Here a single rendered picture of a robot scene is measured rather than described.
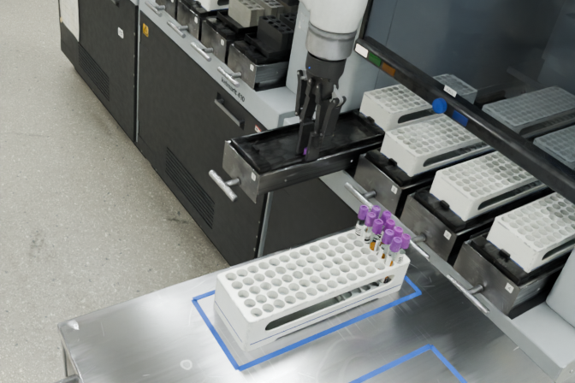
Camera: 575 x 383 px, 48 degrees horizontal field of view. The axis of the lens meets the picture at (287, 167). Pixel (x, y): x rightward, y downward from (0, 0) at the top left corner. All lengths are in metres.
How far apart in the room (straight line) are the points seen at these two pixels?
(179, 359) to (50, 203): 1.60
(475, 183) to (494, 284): 0.20
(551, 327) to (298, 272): 0.51
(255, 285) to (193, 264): 1.28
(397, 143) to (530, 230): 0.32
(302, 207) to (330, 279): 0.67
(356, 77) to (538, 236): 0.56
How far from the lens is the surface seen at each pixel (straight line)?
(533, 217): 1.29
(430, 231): 1.30
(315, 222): 1.61
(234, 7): 1.88
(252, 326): 0.91
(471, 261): 1.26
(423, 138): 1.42
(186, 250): 2.27
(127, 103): 2.56
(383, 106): 1.48
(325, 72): 1.22
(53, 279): 2.19
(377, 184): 1.38
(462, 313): 1.09
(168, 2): 2.08
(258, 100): 1.69
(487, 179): 1.34
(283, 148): 1.37
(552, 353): 1.24
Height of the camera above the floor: 1.56
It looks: 35 degrees down
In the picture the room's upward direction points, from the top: 10 degrees clockwise
